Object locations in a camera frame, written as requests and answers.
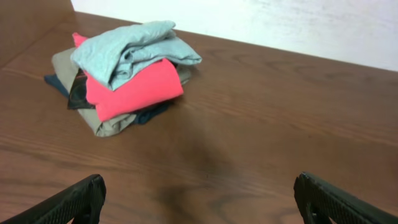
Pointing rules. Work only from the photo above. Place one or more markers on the red folded t-shirt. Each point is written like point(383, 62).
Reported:
point(156, 83)

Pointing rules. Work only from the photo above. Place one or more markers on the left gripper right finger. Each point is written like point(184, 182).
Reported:
point(320, 202)

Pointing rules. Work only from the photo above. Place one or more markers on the khaki folded garment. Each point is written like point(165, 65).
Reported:
point(65, 73)

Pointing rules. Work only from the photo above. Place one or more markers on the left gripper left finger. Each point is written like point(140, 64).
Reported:
point(80, 203)

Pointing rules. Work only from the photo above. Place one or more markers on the dark navy folded garment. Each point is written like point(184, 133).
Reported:
point(77, 98)

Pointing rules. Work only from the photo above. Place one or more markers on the light blue t-shirt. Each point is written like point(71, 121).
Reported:
point(114, 57)

